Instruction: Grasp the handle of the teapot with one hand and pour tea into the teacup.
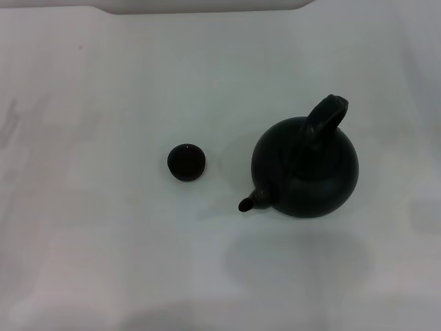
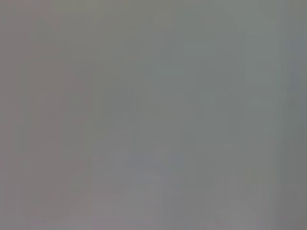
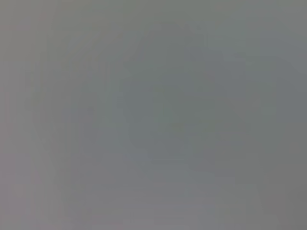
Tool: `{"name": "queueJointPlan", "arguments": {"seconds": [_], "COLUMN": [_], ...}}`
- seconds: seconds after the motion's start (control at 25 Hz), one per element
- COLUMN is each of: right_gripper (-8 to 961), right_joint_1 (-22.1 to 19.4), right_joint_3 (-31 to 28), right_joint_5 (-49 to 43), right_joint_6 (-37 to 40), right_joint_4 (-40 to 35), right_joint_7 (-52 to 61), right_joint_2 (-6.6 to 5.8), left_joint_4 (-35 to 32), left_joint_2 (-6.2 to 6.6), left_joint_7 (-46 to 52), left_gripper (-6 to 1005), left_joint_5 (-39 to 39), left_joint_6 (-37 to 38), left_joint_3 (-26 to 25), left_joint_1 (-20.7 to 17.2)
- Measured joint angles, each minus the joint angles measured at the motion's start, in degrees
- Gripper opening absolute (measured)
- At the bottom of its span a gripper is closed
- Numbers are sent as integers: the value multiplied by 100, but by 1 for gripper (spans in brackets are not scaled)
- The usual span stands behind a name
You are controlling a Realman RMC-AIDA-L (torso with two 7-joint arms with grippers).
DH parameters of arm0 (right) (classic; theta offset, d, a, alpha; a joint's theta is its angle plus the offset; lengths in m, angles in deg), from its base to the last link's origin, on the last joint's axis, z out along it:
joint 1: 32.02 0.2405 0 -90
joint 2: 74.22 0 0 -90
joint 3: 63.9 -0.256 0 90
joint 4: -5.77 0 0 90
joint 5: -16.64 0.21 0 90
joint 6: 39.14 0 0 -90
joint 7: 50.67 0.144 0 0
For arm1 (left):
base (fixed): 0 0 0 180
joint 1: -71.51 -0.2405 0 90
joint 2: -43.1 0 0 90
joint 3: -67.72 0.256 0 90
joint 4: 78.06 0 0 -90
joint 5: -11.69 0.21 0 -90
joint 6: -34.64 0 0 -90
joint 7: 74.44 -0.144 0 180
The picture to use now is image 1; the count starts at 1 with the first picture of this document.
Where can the small dark teacup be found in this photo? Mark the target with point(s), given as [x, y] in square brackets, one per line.
[186, 162]

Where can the black round teapot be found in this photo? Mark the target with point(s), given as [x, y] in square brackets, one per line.
[306, 176]

